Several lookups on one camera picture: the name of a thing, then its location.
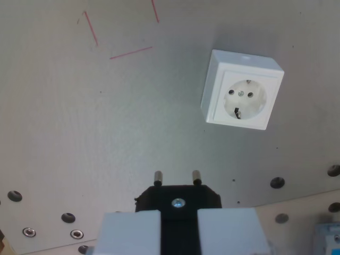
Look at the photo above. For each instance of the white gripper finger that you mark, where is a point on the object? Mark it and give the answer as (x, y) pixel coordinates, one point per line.
(127, 233)
(231, 233)

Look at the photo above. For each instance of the black two-pin plug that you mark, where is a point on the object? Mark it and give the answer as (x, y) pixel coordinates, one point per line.
(183, 192)

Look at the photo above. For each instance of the silver threaded insert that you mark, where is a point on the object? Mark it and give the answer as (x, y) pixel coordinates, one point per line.
(76, 233)
(29, 231)

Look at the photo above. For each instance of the light blue box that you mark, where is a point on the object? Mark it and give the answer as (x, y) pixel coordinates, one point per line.
(328, 240)

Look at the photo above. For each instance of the white wall socket box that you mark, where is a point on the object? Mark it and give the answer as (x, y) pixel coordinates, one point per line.
(244, 95)

